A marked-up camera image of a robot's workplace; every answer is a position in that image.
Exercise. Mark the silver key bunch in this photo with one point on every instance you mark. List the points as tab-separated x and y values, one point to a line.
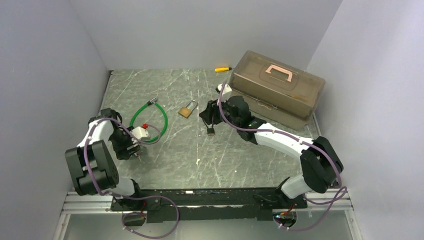
139	156

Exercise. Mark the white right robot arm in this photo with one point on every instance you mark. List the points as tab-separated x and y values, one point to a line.
320	165

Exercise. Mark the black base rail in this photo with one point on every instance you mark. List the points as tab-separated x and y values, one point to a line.
161	205

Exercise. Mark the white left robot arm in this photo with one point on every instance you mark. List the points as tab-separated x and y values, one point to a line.
91	164

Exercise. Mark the translucent brown toolbox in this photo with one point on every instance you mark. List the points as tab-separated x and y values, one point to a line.
275	90

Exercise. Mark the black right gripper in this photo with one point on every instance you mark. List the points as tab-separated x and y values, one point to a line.
207	115

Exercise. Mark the brass padlock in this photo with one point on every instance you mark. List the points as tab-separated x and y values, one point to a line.
187	110

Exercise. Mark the green cable lock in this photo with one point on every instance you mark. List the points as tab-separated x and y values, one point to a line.
150	111

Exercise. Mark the yellow screwdriver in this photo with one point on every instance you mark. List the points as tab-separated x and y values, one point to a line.
222	69

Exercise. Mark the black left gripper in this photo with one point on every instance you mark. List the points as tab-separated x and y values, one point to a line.
121	152

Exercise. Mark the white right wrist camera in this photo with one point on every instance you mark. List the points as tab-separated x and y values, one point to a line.
225	90

